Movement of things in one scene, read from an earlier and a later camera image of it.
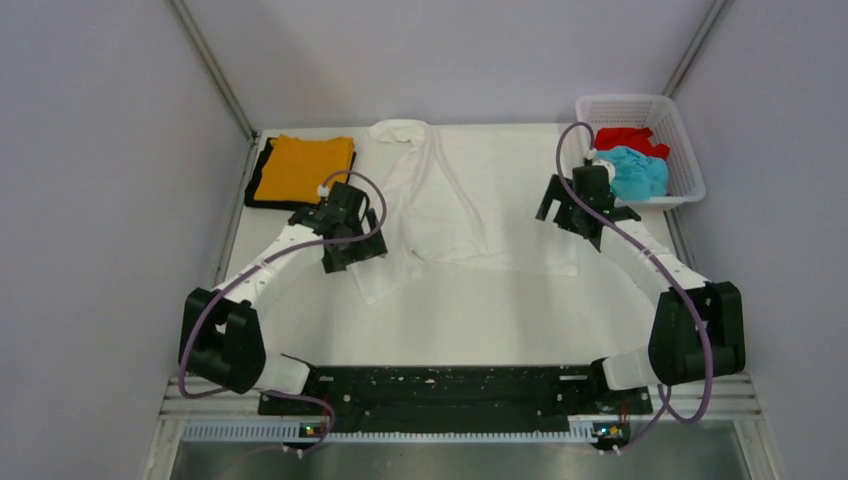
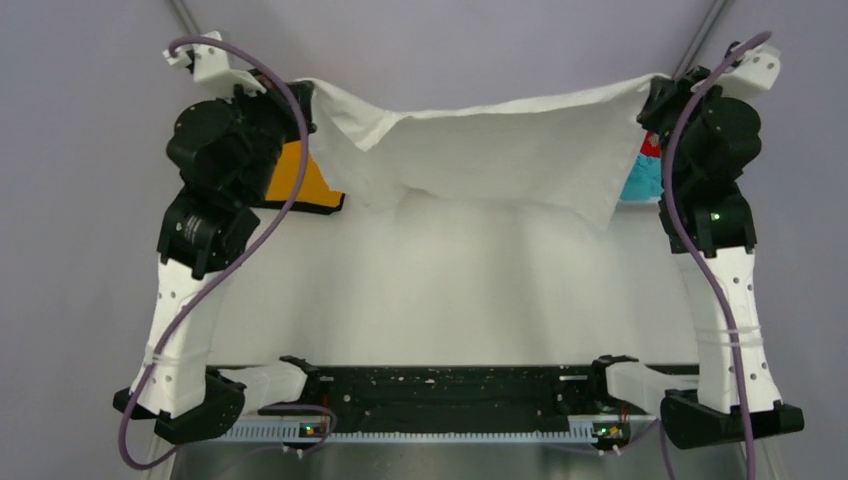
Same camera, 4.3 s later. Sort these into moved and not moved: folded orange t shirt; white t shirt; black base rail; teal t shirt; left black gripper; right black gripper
Moved: right black gripper; left black gripper; white t shirt
Not moved: folded orange t shirt; teal t shirt; black base rail
